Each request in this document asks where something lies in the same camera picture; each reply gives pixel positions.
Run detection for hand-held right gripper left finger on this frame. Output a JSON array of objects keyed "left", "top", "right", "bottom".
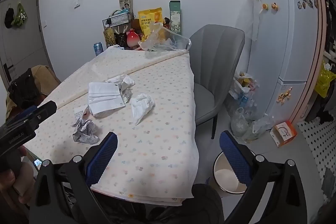
[{"left": 28, "top": 132, "right": 118, "bottom": 224}]

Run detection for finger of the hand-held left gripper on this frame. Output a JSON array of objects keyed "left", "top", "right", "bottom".
[
  {"left": 26, "top": 101, "right": 58, "bottom": 125},
  {"left": 5, "top": 105, "right": 38, "bottom": 127}
]

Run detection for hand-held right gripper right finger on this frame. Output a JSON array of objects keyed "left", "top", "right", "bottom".
[{"left": 219, "top": 131, "right": 307, "bottom": 224}]

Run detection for white waste bin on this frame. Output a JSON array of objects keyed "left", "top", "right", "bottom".
[{"left": 213, "top": 152, "right": 256, "bottom": 194}]

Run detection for red white wrapper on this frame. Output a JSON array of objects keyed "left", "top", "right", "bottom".
[{"left": 74, "top": 106, "right": 93, "bottom": 120}]

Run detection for person's left hand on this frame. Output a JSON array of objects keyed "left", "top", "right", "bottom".
[{"left": 0, "top": 162, "right": 35, "bottom": 204}]

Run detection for black bag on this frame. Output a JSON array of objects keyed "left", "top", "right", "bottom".
[{"left": 8, "top": 69, "right": 44, "bottom": 109}]

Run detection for crumpled printed paper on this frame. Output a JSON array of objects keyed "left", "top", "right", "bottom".
[{"left": 72, "top": 119, "right": 99, "bottom": 145}]

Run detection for clear bag of bottles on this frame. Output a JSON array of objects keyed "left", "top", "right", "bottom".
[{"left": 231, "top": 93, "right": 276, "bottom": 143}]

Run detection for orange white box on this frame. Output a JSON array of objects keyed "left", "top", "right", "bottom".
[{"left": 270, "top": 121, "right": 298, "bottom": 148}]

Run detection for white face mask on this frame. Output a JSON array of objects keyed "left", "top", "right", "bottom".
[{"left": 88, "top": 82, "right": 126, "bottom": 117}]

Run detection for crumpled white tissue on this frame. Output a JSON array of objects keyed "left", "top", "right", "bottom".
[{"left": 131, "top": 93, "right": 156, "bottom": 125}]

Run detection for floral tablecloth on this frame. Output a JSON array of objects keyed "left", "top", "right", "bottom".
[{"left": 24, "top": 46, "right": 200, "bottom": 207}]

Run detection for grey door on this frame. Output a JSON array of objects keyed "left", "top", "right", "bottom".
[{"left": 0, "top": 0, "right": 54, "bottom": 90}]

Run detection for white bag yellow packets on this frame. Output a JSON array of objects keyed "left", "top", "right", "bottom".
[{"left": 228, "top": 70, "right": 259, "bottom": 101}]

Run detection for crumpled plastic wrapper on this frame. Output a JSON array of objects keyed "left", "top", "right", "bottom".
[{"left": 105, "top": 74, "right": 135, "bottom": 104}]

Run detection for small yellow fridge magnets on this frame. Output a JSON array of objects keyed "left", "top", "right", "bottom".
[{"left": 276, "top": 86, "right": 293, "bottom": 104}]

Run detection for blue drink can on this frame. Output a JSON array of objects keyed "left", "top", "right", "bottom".
[{"left": 93, "top": 42, "right": 104, "bottom": 56}]

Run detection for black hat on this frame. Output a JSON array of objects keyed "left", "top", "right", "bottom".
[{"left": 4, "top": 7, "right": 15, "bottom": 29}]

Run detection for glass jar yellow contents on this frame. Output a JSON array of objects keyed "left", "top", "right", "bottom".
[{"left": 103, "top": 25, "right": 116, "bottom": 47}]

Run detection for green plush bag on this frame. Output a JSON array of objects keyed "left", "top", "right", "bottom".
[{"left": 11, "top": 2, "right": 28, "bottom": 28}]

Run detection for grey upholstered chair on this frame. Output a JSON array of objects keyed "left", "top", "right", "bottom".
[{"left": 188, "top": 25, "right": 246, "bottom": 140}]

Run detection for black stick holder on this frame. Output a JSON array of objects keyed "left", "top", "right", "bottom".
[{"left": 115, "top": 26, "right": 129, "bottom": 46}]

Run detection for pink vase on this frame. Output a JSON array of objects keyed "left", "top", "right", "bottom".
[{"left": 126, "top": 29, "right": 139, "bottom": 49}]

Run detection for yellow plastic bag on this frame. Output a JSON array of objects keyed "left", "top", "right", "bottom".
[{"left": 314, "top": 61, "right": 336, "bottom": 98}]

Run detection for white fridge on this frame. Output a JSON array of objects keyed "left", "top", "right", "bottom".
[{"left": 247, "top": 0, "right": 319, "bottom": 123}]

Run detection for clear plastic bag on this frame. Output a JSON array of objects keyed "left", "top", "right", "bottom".
[{"left": 138, "top": 22, "right": 192, "bottom": 52}]

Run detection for yellow snack bag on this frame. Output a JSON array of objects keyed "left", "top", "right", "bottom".
[{"left": 138, "top": 8, "right": 164, "bottom": 42}]

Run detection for white hanging bag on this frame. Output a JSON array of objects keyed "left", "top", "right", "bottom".
[{"left": 248, "top": 0, "right": 263, "bottom": 42}]

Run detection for green tall box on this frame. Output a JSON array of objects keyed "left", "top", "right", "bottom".
[{"left": 169, "top": 0, "right": 182, "bottom": 35}]

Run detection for black wire basket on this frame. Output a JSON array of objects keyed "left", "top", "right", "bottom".
[{"left": 102, "top": 14, "right": 133, "bottom": 29}]

